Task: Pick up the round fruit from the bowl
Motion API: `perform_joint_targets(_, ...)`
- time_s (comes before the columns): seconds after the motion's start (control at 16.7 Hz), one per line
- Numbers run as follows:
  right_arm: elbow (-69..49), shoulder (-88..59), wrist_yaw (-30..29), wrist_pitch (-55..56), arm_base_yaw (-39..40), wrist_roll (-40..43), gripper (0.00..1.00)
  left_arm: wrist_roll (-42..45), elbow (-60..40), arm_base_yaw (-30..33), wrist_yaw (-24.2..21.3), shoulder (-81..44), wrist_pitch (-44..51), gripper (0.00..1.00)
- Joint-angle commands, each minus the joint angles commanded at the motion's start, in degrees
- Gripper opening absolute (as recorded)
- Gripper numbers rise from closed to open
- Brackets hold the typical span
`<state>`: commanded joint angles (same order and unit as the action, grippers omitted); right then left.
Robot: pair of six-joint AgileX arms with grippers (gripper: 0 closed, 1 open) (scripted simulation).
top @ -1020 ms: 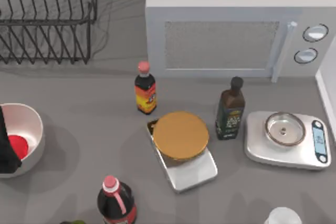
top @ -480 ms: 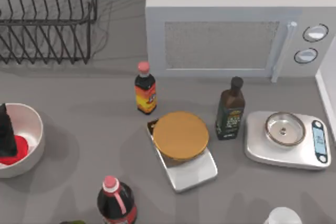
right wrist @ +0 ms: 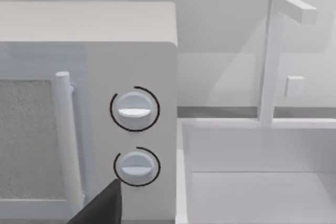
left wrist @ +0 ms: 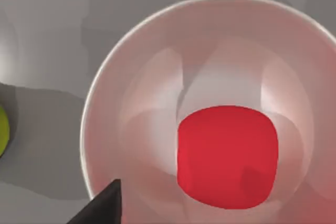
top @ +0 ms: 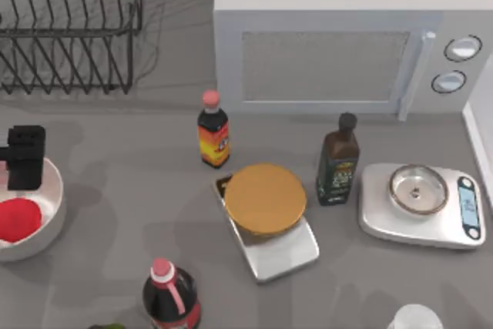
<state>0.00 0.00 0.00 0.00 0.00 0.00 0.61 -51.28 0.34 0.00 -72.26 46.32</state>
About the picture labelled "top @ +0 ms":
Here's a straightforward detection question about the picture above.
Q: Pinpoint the large dark bottle with handle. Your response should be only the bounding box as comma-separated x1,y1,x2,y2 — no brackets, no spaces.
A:
142,257,202,329

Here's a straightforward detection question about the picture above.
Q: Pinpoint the small dark sauce bottle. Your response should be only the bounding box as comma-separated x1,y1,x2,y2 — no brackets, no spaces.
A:
196,89,232,170

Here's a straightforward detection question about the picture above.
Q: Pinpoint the silver scale with brown disc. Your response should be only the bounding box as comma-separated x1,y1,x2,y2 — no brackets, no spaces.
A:
211,163,320,283

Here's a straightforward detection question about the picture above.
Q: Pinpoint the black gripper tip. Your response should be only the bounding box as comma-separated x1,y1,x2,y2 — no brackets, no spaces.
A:
0,125,47,192

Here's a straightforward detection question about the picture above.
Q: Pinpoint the white microwave knob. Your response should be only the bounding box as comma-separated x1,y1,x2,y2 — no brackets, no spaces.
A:
431,70,468,95
444,35,484,63

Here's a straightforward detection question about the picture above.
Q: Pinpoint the pale microwave door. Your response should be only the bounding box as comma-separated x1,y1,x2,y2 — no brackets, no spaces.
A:
214,11,444,115

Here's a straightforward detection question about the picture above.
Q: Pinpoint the black wire dish rack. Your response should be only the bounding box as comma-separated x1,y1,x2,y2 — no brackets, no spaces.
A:
0,0,146,96

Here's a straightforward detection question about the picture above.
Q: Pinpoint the pale microwave door handle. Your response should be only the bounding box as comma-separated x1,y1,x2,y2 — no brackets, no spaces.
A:
397,30,437,122

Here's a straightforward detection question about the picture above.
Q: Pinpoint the red round object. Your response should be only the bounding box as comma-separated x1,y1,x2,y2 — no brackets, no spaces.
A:
0,197,43,243

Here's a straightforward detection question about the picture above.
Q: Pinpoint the white bowl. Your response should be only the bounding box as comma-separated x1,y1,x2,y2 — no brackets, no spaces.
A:
0,156,67,263

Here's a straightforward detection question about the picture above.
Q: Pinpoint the silver scale with steel bowl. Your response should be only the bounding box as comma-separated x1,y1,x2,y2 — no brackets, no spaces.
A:
357,163,488,250

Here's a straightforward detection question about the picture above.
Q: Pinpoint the dark green bottle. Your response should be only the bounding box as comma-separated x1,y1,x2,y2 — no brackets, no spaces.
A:
316,112,361,207

